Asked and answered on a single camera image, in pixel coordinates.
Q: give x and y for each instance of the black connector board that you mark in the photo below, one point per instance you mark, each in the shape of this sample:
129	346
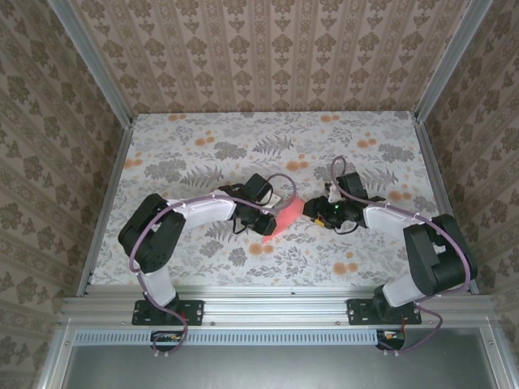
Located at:
164	338
391	337

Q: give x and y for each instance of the long aluminium mounting rail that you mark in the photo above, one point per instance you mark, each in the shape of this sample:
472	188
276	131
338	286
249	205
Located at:
275	302

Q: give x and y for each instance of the grey metal panel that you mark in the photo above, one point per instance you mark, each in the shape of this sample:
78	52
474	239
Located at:
263	368

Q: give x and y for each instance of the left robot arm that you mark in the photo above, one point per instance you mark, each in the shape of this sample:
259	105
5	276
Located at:
162	243

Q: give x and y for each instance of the pink cloth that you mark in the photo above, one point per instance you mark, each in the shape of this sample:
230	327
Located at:
286	216

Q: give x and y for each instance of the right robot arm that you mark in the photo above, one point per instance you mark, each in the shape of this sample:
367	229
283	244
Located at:
438	259

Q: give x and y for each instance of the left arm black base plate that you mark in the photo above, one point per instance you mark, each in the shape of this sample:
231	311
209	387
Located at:
190	312

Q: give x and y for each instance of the aluminium corner post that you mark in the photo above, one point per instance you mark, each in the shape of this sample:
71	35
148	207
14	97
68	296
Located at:
450	61
93	65

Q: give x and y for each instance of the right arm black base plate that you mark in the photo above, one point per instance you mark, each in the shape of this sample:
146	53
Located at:
359	312

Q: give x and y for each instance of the aluminium side rail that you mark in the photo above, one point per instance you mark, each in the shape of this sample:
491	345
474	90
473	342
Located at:
446	202
103	210

